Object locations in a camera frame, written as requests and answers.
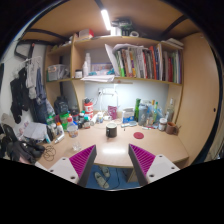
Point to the white paper bag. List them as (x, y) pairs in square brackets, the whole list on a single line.
[(35, 130)]

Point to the grey drink bottle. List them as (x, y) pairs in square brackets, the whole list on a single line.
[(143, 114)]

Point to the jar with white lid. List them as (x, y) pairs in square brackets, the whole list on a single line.
[(162, 124)]

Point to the magenta pouch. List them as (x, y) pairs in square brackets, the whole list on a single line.
[(112, 112)]

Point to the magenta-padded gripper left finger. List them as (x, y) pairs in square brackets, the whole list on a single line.
[(63, 166)]

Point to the brown mug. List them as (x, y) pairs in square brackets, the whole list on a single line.
[(171, 128)]

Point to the wooden shelf unit with books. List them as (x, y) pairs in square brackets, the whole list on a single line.
[(140, 63)]

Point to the green jar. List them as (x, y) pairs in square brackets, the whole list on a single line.
[(64, 120)]

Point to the ceiling tube light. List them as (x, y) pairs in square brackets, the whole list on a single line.
[(106, 19)]

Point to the black bag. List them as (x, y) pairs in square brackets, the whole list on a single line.
[(61, 106)]

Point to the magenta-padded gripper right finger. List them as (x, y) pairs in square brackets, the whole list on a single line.
[(160, 166)]

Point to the clear glass bottle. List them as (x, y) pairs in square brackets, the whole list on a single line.
[(170, 111)]

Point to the white bottle with orange cap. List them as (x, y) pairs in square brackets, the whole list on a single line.
[(59, 129)]

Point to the grey slipper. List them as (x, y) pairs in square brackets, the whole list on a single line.
[(100, 180), (106, 171)]

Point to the blue floor mat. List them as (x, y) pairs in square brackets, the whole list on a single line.
[(116, 176)]

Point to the white and blue box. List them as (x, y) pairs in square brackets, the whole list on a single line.
[(127, 115)]

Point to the white pill bottle blue label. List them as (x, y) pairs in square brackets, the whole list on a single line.
[(100, 117)]

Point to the black mug white inside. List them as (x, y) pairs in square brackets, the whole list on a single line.
[(111, 130)]

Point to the white wall socket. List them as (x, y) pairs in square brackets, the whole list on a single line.
[(107, 90)]

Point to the green bottle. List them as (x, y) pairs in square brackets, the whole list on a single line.
[(137, 108)]

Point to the hanging clothes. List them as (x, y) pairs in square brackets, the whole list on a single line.
[(28, 86)]

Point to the black cloth heap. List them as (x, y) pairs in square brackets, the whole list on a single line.
[(20, 146)]

